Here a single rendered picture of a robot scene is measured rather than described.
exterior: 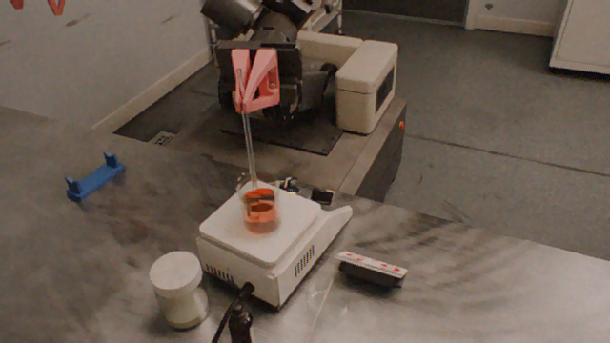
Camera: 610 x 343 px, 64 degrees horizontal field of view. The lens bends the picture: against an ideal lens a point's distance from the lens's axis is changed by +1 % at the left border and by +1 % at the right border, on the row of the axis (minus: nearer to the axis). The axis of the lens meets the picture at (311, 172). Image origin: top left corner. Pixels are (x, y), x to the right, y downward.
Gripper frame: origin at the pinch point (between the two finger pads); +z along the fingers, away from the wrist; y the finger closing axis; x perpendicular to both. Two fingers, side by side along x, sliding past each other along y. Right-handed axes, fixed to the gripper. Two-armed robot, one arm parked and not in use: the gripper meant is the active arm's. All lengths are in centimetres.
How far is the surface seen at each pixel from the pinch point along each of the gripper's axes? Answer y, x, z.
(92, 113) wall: -115, 88, -133
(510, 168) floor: 71, 101, -127
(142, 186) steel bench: -24.6, 25.9, -14.8
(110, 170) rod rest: -31.4, 24.9, -17.4
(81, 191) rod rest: -33.1, 24.6, -11.1
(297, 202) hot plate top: 4.5, 17.0, -3.5
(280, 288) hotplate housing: 3.9, 21.3, 7.4
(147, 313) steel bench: -13.3, 25.7, 9.8
